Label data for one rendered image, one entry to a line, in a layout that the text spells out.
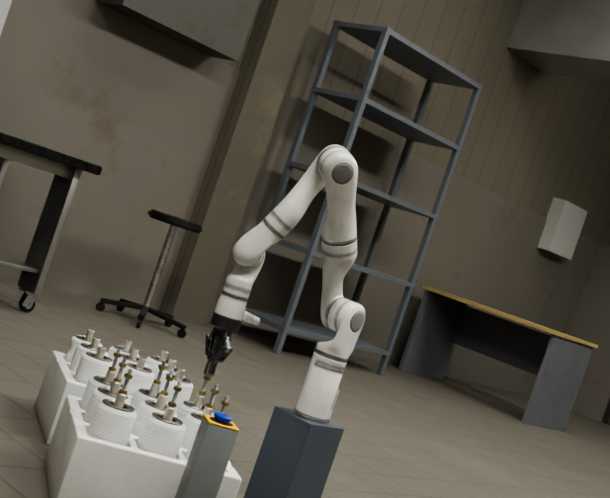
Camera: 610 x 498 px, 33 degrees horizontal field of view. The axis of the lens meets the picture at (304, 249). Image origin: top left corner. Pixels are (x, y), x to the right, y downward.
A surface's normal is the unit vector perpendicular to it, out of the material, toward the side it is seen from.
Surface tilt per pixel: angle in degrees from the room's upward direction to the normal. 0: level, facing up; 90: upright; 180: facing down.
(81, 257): 90
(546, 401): 90
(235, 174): 90
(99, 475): 90
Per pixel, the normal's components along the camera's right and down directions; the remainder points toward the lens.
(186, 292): 0.69, 0.24
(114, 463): 0.28, 0.11
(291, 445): -0.65, -0.22
